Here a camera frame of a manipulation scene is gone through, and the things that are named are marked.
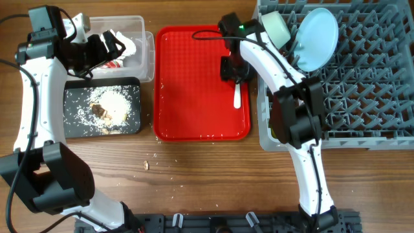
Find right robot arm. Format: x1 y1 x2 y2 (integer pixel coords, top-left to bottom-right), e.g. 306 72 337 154
214 12 339 232

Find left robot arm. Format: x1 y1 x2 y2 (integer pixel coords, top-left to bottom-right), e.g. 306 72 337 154
1 5 144 232

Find clear plastic waste bin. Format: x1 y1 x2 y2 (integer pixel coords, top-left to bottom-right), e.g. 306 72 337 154
87 16 155 83

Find green bowl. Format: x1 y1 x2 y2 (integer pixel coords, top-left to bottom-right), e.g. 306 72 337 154
261 11 291 49

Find red snack wrapper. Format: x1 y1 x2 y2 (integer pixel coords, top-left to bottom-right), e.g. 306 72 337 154
99 60 123 69

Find white napkin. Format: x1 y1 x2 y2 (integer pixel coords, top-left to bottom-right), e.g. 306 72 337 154
110 29 136 67

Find grey dishwasher rack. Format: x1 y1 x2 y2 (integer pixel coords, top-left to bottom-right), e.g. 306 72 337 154
253 1 413 150

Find rice and food scraps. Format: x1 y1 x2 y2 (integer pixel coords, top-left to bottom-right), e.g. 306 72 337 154
64 87 136 135

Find red serving tray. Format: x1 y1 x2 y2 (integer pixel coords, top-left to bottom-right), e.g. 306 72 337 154
153 25 251 142

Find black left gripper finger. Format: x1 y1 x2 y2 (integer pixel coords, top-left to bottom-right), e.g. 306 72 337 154
102 30 126 54
84 53 116 71

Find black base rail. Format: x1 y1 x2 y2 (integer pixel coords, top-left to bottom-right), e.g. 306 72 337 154
74 210 362 233

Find light blue plate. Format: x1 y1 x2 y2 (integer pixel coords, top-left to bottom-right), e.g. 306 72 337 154
294 8 339 72

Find black food waste tray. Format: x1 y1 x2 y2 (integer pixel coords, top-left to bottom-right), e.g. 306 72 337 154
61 76 142 139

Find white plastic spoon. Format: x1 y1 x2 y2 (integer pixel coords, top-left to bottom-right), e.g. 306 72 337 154
234 83 241 109

